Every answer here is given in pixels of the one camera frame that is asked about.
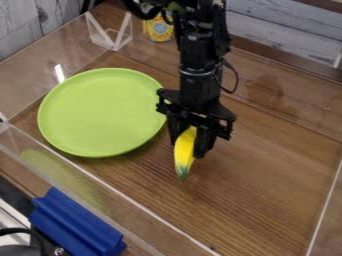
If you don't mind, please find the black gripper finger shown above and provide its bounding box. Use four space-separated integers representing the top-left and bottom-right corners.
194 124 218 159
167 116 187 144

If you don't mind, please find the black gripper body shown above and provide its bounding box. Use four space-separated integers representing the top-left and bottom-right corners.
156 68 236 140

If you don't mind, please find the yellow toy banana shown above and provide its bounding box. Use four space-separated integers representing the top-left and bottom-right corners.
174 127 196 180

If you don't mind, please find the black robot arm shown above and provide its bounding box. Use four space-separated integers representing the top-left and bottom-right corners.
123 0 236 158

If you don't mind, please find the green plastic plate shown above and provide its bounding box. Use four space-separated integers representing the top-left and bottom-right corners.
37 68 164 158

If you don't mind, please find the yellow labelled tin can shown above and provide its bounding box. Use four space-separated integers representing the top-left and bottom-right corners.
143 12 174 43

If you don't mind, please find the blue plastic clamp block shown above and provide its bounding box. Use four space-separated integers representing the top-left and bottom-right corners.
29 187 127 256

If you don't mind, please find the clear acrylic enclosure wall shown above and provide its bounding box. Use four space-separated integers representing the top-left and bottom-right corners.
0 113 218 256

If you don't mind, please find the black cable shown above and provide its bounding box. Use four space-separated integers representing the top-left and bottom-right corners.
0 227 37 256

